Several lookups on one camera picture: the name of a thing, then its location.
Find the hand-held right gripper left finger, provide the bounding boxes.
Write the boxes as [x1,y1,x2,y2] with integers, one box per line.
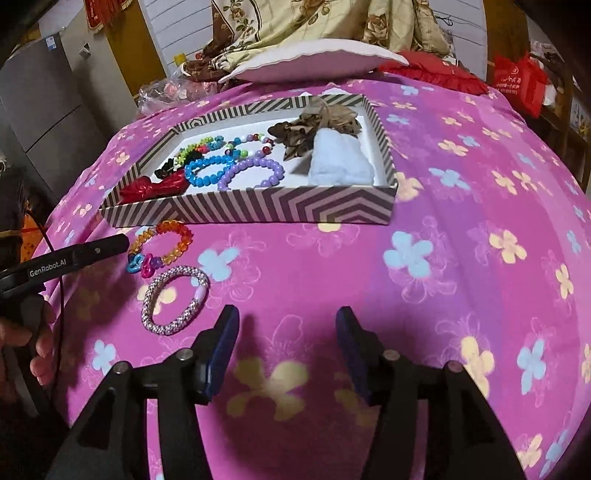
[54,305,241,480]

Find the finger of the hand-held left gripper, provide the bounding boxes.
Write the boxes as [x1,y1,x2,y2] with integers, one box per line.
[69,233,131,274]

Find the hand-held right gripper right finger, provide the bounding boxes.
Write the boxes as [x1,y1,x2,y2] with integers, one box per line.
[335,306,527,480]

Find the colourful plastic chain links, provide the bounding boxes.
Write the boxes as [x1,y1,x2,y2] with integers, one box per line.
[126,253,164,279]

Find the silver pink rope bracelet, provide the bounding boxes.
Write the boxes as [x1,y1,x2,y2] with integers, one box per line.
[141,266,211,336]

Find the red bow hair clip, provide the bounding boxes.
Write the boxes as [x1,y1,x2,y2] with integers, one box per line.
[119,175,190,204]

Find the orange clear bead bracelet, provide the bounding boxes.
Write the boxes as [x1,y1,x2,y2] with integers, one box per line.
[127,220,194,264]

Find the black blue hair tie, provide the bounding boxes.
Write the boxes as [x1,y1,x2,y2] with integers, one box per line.
[154,157,185,182]

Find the blue bead bracelet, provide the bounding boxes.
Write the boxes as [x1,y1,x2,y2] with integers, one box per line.
[185,154,236,189]

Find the green bead bracelet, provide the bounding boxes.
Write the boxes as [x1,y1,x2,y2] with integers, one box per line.
[173,142,206,166]

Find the striped cardboard box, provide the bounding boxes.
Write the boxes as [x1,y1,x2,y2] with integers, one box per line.
[99,93,399,228]

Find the purple bead bracelet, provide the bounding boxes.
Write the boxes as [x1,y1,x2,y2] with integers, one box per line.
[217,157,286,191]

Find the light blue fabric scrunchie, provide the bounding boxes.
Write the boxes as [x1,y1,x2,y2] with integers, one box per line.
[307,128,375,186]

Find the multicolour bead bracelet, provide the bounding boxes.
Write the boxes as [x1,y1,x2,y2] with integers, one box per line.
[198,133,277,160]

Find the brown fabric bow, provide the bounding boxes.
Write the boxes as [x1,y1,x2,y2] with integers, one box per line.
[269,97,362,162]

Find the person's left hand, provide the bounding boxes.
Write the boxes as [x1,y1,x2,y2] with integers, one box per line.
[0,318,55,388]

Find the pink floral bedsheet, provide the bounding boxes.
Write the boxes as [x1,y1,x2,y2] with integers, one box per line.
[34,78,591,480]

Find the grey refrigerator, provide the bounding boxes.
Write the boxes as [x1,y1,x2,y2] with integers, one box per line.
[0,32,109,204]

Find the clear plastic bag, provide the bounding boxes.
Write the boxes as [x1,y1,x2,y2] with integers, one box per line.
[137,76,222,116]

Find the white pillow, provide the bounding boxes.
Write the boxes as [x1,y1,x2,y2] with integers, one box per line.
[218,39,409,85]

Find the red pillow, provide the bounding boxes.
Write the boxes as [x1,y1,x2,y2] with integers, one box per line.
[379,51,490,95]

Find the beige floral quilt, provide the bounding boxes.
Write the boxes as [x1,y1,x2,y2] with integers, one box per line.
[182,0,455,84]

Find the wooden shelf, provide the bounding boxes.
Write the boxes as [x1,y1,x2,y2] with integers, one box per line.
[531,41,591,185]

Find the red shopping bag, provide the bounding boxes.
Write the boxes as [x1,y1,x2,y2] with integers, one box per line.
[490,52,549,120]

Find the red wall hanging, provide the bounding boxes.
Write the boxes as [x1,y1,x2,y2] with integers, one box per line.
[85,0,134,33]

